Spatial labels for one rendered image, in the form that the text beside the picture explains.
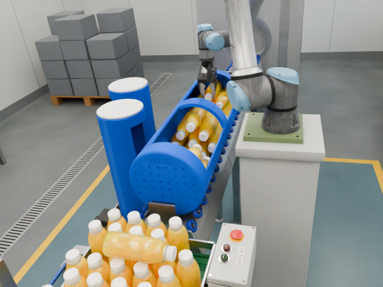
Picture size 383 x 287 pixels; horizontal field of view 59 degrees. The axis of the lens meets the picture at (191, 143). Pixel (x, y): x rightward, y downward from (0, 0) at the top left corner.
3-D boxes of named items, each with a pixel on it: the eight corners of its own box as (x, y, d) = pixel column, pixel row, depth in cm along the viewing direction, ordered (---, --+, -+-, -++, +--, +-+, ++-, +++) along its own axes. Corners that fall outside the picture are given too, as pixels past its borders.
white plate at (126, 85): (126, 75, 255) (126, 77, 256) (100, 88, 235) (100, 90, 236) (155, 79, 242) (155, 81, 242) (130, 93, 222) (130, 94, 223)
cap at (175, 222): (183, 225, 104) (183, 221, 103) (171, 230, 103) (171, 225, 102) (179, 218, 107) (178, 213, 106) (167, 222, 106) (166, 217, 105)
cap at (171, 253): (168, 244, 88) (175, 245, 88) (172, 247, 92) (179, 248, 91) (166, 259, 87) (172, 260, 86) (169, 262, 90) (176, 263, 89)
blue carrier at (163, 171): (243, 117, 195) (241, 68, 181) (207, 220, 123) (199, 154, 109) (195, 115, 204) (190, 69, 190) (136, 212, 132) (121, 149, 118)
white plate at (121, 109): (97, 121, 187) (97, 123, 188) (146, 111, 193) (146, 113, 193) (95, 103, 211) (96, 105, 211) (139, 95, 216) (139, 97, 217)
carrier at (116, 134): (126, 238, 230) (166, 227, 236) (97, 123, 187) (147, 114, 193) (122, 212, 255) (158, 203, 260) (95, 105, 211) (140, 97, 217)
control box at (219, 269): (256, 250, 103) (256, 225, 98) (247, 310, 86) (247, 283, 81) (224, 246, 106) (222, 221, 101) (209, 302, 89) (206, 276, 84)
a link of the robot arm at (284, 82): (304, 105, 127) (306, 70, 120) (271, 112, 124) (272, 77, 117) (287, 94, 137) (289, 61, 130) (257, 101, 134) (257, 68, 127)
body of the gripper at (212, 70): (218, 78, 174) (216, 54, 168) (214, 83, 167) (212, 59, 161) (203, 77, 176) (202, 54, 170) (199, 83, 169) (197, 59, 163)
